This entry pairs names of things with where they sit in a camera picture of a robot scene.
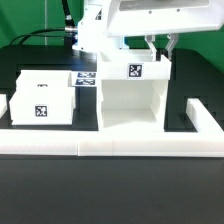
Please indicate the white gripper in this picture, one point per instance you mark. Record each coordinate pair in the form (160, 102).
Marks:
(154, 17)

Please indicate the white drawer cabinet box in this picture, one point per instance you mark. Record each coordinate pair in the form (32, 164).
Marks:
(132, 90)

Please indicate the white front drawer tray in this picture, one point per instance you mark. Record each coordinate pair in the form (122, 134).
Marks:
(42, 106)

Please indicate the white drawer tray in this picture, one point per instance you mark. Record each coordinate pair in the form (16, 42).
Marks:
(42, 106)
(43, 78)

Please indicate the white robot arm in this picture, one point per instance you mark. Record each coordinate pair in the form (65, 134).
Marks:
(91, 29)

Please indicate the white marker sheet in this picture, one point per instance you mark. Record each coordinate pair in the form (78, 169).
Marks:
(83, 79)

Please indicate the white L-shaped fence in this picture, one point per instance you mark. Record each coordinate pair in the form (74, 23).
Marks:
(207, 140)

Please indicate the white block left edge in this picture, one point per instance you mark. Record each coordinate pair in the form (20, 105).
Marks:
(3, 104)

